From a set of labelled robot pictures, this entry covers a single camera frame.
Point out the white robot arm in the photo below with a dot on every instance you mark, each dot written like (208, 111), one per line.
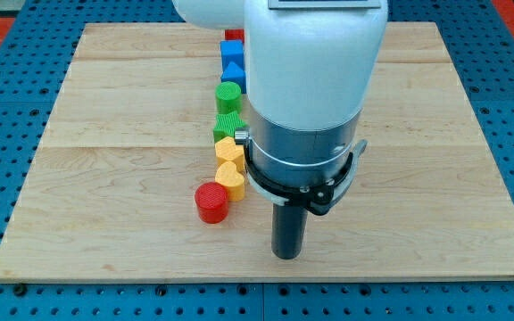
(308, 66)

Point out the blue triangle block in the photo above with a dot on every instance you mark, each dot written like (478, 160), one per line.
(234, 73)

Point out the yellow hexagon block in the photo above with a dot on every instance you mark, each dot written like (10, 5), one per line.
(226, 149)

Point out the yellow heart block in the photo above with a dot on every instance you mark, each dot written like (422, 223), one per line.
(232, 180)

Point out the green star block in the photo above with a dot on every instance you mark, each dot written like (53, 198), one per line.
(226, 125)

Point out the red cylinder block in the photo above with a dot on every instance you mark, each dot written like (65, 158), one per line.
(211, 200)

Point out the black cylindrical pointer tool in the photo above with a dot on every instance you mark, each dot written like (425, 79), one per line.
(288, 226)

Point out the green cylinder block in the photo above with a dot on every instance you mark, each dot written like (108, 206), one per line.
(228, 97)

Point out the blue cube block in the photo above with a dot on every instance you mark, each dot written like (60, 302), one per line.
(232, 51)

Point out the red block at back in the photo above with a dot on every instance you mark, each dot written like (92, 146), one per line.
(234, 34)

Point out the light wooden board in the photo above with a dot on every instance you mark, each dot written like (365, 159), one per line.
(109, 197)

